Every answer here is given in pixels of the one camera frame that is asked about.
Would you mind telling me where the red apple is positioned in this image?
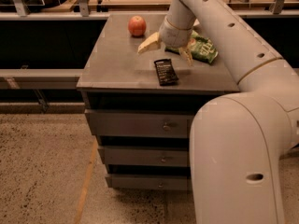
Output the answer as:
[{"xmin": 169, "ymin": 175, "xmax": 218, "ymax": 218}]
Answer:
[{"xmin": 128, "ymin": 16, "xmax": 147, "ymax": 37}]

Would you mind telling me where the top grey drawer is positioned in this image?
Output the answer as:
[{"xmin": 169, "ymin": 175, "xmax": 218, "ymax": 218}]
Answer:
[{"xmin": 85, "ymin": 109, "xmax": 193, "ymax": 138}]

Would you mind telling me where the grey drawer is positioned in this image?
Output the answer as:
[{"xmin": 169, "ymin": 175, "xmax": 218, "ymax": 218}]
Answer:
[
  {"xmin": 85, "ymin": 109, "xmax": 193, "ymax": 138},
  {"xmin": 105, "ymin": 174, "xmax": 192, "ymax": 190},
  {"xmin": 98, "ymin": 146, "xmax": 189, "ymax": 167}
]

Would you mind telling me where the metal shelf rail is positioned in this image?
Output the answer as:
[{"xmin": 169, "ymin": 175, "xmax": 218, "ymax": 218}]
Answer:
[{"xmin": 0, "ymin": 69, "xmax": 83, "ymax": 90}]

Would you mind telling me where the green chip bag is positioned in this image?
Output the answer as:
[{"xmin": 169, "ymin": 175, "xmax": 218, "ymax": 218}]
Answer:
[{"xmin": 164, "ymin": 31, "xmax": 218, "ymax": 64}]

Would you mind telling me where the bottom grey drawer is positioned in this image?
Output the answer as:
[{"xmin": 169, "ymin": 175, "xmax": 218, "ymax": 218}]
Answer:
[{"xmin": 105, "ymin": 174, "xmax": 192, "ymax": 190}]

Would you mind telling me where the middle grey drawer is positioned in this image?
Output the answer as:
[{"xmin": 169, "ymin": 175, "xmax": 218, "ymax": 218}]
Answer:
[{"xmin": 98, "ymin": 146, "xmax": 189, "ymax": 167}]

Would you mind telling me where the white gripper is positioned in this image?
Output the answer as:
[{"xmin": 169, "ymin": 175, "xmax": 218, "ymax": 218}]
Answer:
[{"xmin": 137, "ymin": 17, "xmax": 194, "ymax": 66}]

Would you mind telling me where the grey drawer cabinet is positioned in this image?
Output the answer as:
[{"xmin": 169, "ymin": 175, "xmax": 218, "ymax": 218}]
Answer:
[{"xmin": 77, "ymin": 14, "xmax": 238, "ymax": 179}]

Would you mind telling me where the black rxbar chocolate wrapper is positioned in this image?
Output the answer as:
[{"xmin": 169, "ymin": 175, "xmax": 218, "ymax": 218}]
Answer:
[{"xmin": 154, "ymin": 59, "xmax": 178, "ymax": 86}]

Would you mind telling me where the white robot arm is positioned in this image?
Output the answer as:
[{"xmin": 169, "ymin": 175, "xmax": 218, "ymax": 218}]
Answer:
[{"xmin": 138, "ymin": 0, "xmax": 299, "ymax": 224}]

